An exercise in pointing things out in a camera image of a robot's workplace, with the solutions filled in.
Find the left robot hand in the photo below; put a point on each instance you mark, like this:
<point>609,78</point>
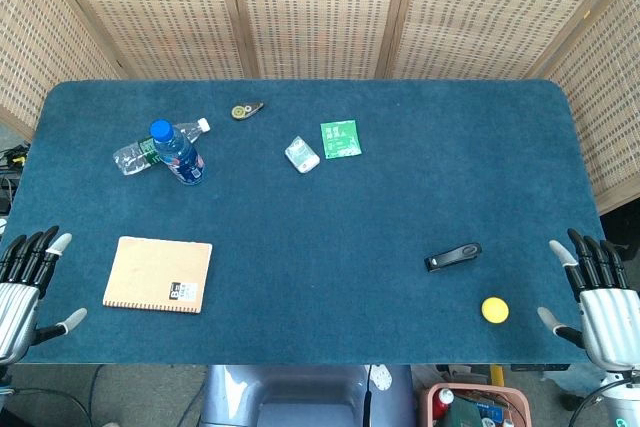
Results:
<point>15,297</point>

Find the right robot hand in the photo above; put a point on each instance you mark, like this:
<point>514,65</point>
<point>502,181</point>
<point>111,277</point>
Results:
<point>602,312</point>

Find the black stapler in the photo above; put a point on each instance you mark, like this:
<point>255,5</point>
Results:
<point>453,257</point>

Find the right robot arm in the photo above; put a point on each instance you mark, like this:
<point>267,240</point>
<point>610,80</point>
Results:
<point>620,397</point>

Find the grey robot base body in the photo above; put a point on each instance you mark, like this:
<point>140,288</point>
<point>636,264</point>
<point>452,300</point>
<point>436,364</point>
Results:
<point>305,397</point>

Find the yellow spiral notebook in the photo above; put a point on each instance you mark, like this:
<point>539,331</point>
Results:
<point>158,274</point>

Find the yellow round ball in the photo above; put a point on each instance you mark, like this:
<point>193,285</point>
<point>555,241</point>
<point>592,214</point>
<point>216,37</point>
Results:
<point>494,309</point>

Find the pink plastic basket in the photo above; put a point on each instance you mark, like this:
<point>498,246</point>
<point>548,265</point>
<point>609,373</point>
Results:
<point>475,404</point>

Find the red bottle in basket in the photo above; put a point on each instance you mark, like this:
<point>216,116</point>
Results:
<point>441,403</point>

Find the clear green labelled water bottle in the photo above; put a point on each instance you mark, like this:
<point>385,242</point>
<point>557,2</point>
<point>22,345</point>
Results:
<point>135,154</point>

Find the blue labelled drink bottle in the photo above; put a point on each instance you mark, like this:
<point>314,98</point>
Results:
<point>178,154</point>

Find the white perforated disc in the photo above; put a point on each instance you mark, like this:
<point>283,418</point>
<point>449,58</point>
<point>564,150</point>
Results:
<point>381,377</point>

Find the blue felt table mat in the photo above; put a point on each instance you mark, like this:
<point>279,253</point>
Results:
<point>320,227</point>

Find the black correction tape dispenser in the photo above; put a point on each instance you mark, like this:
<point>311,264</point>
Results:
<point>247,109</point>

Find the green sachet packet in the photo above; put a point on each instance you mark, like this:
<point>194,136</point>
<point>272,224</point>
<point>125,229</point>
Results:
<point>341,139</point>

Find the white tissue pack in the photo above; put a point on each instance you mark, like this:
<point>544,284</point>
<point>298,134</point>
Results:
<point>301,154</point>

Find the woven bamboo folding screen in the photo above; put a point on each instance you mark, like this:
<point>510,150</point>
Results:
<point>320,12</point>

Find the yellow post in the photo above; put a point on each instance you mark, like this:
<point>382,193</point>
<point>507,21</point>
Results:
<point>496,376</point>

